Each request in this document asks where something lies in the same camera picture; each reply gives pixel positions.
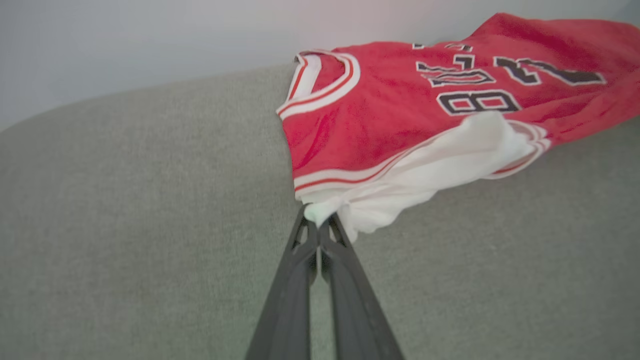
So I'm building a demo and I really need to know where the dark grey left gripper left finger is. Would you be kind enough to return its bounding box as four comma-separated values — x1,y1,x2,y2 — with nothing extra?
244,204,319,360

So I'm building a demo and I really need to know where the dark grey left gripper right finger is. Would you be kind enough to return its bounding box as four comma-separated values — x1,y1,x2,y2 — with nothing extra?
318,213,405,360

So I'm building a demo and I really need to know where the red white basketball jersey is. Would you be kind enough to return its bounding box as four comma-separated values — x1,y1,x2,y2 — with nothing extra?
275,12,640,244

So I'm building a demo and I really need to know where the grey fabric sofa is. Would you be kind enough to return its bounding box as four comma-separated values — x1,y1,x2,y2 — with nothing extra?
0,63,640,360

